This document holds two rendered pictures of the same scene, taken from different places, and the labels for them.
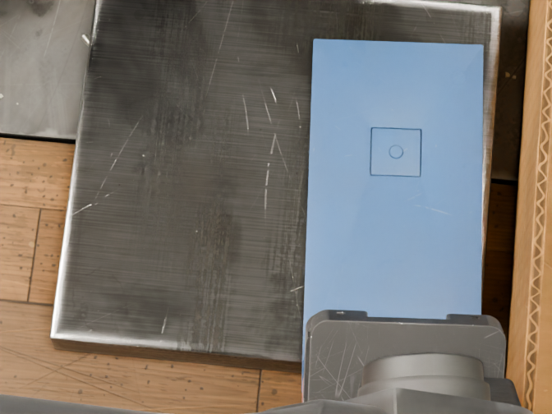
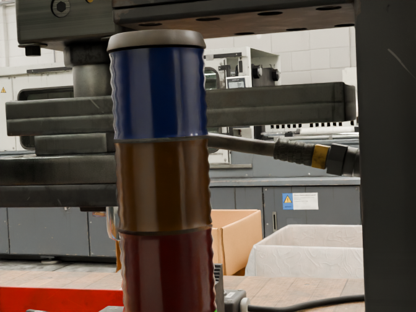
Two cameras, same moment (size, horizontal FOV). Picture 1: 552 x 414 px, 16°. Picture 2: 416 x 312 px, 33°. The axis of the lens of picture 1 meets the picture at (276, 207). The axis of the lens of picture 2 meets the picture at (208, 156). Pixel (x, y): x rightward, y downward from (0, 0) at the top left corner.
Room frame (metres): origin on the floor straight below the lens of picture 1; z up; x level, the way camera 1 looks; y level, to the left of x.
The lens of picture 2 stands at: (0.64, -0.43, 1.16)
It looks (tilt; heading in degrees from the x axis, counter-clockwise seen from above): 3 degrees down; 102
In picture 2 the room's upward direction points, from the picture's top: 3 degrees counter-clockwise
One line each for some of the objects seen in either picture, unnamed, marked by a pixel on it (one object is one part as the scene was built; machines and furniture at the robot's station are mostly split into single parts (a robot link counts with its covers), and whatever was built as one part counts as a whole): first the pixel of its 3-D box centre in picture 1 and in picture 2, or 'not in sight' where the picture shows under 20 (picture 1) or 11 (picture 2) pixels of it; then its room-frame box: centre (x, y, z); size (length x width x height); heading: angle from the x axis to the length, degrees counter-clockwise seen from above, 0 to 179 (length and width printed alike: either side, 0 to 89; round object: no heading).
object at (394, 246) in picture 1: (396, 212); not in sight; (0.23, -0.05, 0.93); 0.15 x 0.07 x 0.03; 178
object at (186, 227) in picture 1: (282, 175); not in sight; (0.25, 0.00, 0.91); 0.17 x 0.16 x 0.02; 84
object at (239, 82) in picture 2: not in sight; (242, 103); (-0.15, 4.66, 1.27); 0.23 x 0.18 x 0.38; 81
